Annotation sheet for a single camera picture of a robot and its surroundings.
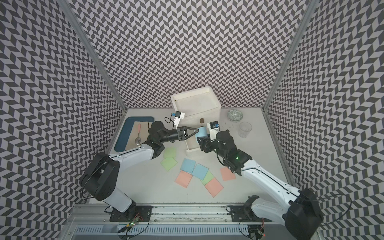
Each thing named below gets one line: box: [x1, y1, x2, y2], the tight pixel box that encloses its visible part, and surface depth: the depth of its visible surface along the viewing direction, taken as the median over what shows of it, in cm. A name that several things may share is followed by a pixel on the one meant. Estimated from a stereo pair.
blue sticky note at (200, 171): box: [191, 163, 209, 181], surface depth 89 cm
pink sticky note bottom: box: [204, 177, 224, 198], surface depth 84 cm
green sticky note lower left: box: [160, 157, 178, 172], surface depth 91 cm
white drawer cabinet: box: [171, 86, 222, 147], surface depth 90 cm
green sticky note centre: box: [200, 169, 214, 186], surface depth 86 cm
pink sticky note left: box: [174, 170, 193, 189], surface depth 86 cm
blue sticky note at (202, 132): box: [195, 126, 208, 143], surface depth 77 cm
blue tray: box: [114, 116, 155, 152], surface depth 105 cm
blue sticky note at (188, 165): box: [180, 158, 196, 174], surface depth 91 cm
